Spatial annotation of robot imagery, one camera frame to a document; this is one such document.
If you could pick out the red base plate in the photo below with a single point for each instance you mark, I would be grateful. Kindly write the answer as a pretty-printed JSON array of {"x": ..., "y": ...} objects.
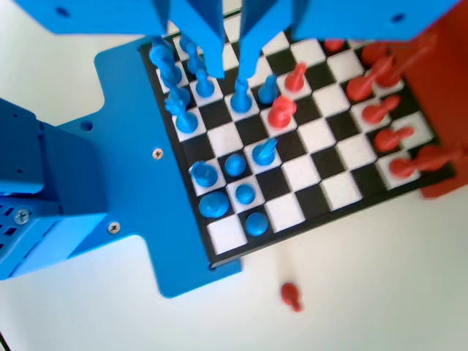
[{"x": 449, "y": 109}]

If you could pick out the red piece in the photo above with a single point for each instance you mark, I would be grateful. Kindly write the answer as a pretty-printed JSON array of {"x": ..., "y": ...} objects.
[{"x": 281, "y": 113}]

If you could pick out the blue chess queen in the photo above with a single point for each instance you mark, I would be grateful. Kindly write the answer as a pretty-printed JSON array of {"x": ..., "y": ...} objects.
[{"x": 186, "y": 122}]

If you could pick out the red chess rook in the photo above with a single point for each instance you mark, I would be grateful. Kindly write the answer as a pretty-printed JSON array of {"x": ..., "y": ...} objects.
[{"x": 435, "y": 157}]

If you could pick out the silver plate screw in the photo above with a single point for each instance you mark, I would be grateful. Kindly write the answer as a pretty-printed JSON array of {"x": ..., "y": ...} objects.
[
  {"x": 158, "y": 153},
  {"x": 114, "y": 227}
]

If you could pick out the blue chess knight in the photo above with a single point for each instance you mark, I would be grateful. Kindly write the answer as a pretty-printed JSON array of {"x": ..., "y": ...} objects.
[
  {"x": 161, "y": 53},
  {"x": 264, "y": 153}
]

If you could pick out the red chess queen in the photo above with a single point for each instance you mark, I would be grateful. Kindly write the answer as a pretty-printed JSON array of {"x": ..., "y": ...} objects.
[{"x": 373, "y": 54}]

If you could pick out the black white chessboard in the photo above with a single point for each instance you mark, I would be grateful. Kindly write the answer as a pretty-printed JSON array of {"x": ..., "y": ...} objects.
[{"x": 318, "y": 135}]

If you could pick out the blue chess rook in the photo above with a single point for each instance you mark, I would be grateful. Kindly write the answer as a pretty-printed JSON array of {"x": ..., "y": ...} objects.
[{"x": 204, "y": 175}]

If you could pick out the blue base plate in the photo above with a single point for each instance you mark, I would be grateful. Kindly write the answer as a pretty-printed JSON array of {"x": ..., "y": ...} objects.
[{"x": 146, "y": 204}]

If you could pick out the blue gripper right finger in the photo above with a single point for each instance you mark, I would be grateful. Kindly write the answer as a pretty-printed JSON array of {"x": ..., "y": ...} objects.
[{"x": 259, "y": 25}]

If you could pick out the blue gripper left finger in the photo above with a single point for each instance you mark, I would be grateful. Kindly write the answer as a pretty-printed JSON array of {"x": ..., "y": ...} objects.
[{"x": 204, "y": 29}]

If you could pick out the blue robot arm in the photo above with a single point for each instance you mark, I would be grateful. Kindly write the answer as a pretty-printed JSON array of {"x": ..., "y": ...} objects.
[{"x": 66, "y": 175}]

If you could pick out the red chess pawn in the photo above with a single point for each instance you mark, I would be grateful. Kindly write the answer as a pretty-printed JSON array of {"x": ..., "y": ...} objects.
[
  {"x": 289, "y": 292},
  {"x": 387, "y": 139},
  {"x": 400, "y": 167},
  {"x": 294, "y": 82},
  {"x": 334, "y": 44},
  {"x": 374, "y": 113}
]

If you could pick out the blue chess bishop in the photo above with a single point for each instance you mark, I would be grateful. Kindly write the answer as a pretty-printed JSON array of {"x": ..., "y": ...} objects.
[
  {"x": 239, "y": 100},
  {"x": 171, "y": 77}
]

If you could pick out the blue chess pawn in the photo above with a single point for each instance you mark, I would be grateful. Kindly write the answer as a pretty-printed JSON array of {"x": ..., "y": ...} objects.
[
  {"x": 257, "y": 223},
  {"x": 244, "y": 194},
  {"x": 203, "y": 87},
  {"x": 235, "y": 165},
  {"x": 267, "y": 93},
  {"x": 192, "y": 60}
]

